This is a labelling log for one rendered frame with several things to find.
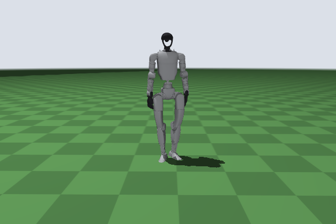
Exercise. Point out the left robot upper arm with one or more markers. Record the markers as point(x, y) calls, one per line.
point(182, 65)

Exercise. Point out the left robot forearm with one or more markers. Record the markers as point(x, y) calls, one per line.
point(185, 84)

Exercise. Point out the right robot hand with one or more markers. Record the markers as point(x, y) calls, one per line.
point(150, 100)

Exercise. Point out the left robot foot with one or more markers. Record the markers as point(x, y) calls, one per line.
point(174, 155)

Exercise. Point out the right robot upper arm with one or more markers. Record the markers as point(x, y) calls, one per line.
point(152, 62)

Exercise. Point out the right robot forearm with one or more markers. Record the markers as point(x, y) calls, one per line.
point(150, 86)

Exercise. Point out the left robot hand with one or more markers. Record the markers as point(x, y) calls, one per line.
point(185, 97)

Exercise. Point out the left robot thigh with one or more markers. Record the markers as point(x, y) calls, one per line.
point(179, 110)

